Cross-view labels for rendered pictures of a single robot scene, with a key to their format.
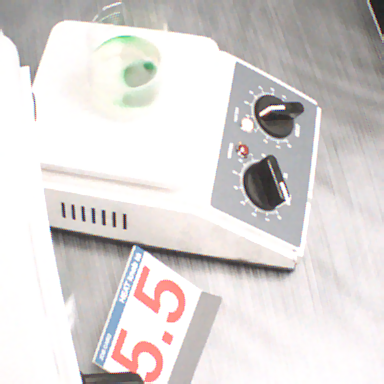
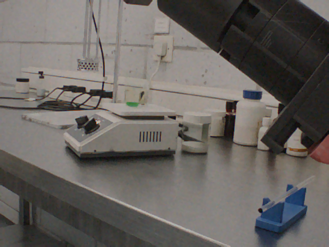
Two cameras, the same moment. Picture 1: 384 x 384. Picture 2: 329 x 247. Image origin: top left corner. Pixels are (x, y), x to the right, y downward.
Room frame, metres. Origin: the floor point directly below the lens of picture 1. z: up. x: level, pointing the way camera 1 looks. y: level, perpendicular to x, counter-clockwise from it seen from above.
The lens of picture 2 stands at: (1.18, -0.35, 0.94)
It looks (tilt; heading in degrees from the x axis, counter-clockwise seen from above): 9 degrees down; 148
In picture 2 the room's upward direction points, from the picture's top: 4 degrees clockwise
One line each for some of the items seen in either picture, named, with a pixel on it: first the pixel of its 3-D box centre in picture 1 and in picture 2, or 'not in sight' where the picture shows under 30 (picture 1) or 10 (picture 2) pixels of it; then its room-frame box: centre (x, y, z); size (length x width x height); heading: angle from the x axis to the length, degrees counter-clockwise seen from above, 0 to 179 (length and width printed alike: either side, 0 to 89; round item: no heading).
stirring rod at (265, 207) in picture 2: not in sight; (291, 191); (0.85, 0.07, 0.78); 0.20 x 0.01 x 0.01; 111
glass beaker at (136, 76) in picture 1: (130, 59); (136, 89); (0.45, 0.04, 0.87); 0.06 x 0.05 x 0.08; 131
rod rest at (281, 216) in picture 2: not in sight; (284, 205); (0.85, 0.05, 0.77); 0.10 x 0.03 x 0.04; 111
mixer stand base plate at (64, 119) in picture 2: not in sight; (82, 117); (0.06, 0.09, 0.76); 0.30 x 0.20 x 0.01; 106
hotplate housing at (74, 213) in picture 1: (153, 137); (124, 130); (0.45, 0.03, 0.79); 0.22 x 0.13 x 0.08; 84
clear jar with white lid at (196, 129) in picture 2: not in sight; (195, 132); (0.49, 0.17, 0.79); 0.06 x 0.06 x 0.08
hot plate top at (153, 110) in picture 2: (115, 96); (138, 109); (0.45, 0.05, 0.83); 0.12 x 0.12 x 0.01; 84
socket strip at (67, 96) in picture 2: not in sight; (82, 97); (-0.31, 0.22, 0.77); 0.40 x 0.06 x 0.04; 16
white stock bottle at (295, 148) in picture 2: not in sight; (298, 136); (0.59, 0.39, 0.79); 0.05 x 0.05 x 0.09
